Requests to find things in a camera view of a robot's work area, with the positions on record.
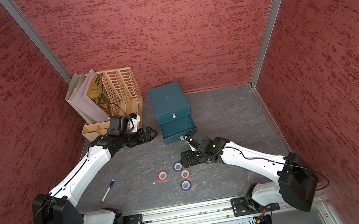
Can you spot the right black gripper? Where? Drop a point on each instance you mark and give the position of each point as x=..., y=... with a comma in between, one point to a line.
x=192, y=162

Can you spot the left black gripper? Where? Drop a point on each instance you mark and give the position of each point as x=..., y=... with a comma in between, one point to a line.
x=142, y=139

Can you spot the purple tape roll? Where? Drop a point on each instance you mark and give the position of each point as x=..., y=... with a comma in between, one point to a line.
x=185, y=185
x=178, y=167

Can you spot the red tape roll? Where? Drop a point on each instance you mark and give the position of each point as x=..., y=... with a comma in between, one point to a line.
x=163, y=176
x=185, y=174

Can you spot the teal three-drawer cabinet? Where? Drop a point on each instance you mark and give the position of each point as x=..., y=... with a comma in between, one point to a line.
x=172, y=111

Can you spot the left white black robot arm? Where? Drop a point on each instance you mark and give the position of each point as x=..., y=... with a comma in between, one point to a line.
x=59, y=206

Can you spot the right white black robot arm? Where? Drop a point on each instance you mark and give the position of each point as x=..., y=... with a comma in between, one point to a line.
x=292, y=181

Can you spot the beige plastic file organizer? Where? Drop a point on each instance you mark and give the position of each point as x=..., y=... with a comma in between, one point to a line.
x=125, y=98

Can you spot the blue capped white marker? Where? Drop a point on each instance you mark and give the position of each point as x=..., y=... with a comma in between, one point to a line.
x=107, y=191

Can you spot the yellow illustrated book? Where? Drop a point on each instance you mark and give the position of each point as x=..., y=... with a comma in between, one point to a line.
x=97, y=93

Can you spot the lilac folder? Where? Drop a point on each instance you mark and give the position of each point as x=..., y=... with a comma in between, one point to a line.
x=84, y=103

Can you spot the beige cardboard folder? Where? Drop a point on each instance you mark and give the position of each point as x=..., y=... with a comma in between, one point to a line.
x=74, y=86

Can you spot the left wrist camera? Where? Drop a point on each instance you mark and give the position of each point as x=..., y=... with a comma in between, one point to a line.
x=133, y=122

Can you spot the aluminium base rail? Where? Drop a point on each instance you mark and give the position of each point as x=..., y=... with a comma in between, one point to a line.
x=214, y=211

